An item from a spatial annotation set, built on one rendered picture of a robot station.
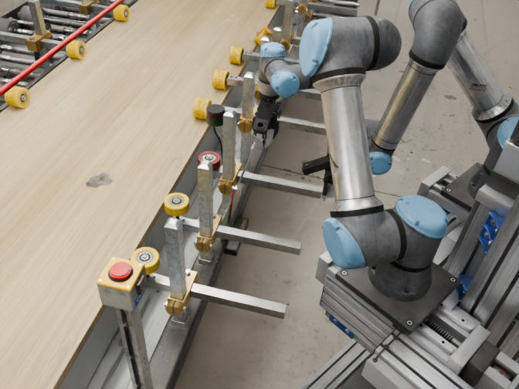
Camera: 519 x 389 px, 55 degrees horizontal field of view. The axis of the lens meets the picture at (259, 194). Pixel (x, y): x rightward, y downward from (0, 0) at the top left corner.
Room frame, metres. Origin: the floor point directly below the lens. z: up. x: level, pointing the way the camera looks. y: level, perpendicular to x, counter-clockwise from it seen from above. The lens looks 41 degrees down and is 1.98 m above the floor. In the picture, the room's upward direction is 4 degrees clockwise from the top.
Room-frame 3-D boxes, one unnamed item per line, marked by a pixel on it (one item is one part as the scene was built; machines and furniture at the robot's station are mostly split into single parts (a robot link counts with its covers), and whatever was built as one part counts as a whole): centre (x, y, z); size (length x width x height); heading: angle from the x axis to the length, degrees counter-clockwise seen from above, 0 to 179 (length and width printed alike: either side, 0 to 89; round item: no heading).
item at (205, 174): (1.11, 0.16, 0.87); 0.04 x 0.04 x 0.48; 79
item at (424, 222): (0.81, -0.35, 1.21); 0.13 x 0.12 x 0.14; 109
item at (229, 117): (1.35, 0.11, 0.90); 0.04 x 0.04 x 0.48; 79
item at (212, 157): (1.41, 0.19, 0.85); 0.08 x 0.08 x 0.11
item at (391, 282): (0.81, -0.36, 1.09); 0.15 x 0.15 x 0.10
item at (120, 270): (0.61, 0.25, 1.22); 0.04 x 0.04 x 0.02
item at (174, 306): (0.89, 0.20, 0.81); 0.14 x 0.06 x 0.05; 169
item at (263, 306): (0.89, 0.12, 0.80); 0.44 x 0.03 x 0.04; 79
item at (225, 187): (1.38, 0.11, 0.85); 0.14 x 0.06 x 0.05; 169
